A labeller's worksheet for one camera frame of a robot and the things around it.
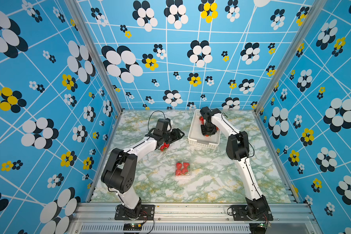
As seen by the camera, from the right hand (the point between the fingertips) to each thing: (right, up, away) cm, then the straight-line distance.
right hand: (208, 133), depth 105 cm
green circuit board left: (-45, -45, -33) cm, 71 cm away
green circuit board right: (+17, -42, -37) cm, 59 cm away
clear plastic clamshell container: (-19, -20, -18) cm, 33 cm away
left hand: (-19, +1, -16) cm, 24 cm away
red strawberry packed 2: (-17, -18, -17) cm, 30 cm away
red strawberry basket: (-32, -9, -9) cm, 34 cm away
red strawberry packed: (-22, -19, -15) cm, 33 cm away
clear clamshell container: (-31, -4, -37) cm, 48 cm away
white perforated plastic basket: (-9, -3, -2) cm, 10 cm away
